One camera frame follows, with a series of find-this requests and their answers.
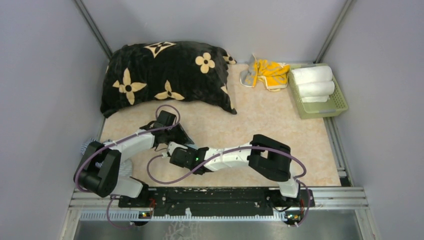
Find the yellow grey towel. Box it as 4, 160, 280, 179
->
239, 54, 290, 92

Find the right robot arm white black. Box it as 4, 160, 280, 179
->
167, 134, 302, 206

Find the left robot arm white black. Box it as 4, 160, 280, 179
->
73, 110, 194, 207

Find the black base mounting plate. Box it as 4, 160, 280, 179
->
118, 187, 315, 217

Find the blue white striped towel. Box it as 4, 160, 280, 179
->
80, 138, 133, 177

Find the black pillow with tan flowers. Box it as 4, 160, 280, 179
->
100, 41, 237, 118

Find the top white rolled towel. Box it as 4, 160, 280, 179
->
291, 65, 333, 85

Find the white rolled towel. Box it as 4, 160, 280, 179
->
291, 65, 333, 85
301, 95, 330, 103
297, 81, 335, 98

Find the bottom white rolled towel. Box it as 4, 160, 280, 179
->
301, 95, 330, 103

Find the middle white rolled towel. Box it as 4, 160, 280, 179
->
297, 81, 335, 98

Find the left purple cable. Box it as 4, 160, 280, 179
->
74, 104, 181, 230

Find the purple cable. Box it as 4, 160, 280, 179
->
146, 145, 314, 228
74, 104, 181, 230

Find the white toothed cable strip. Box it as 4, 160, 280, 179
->
79, 208, 288, 222

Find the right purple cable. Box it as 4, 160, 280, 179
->
146, 145, 314, 228

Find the aluminium frame rail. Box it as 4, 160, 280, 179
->
68, 186, 369, 210

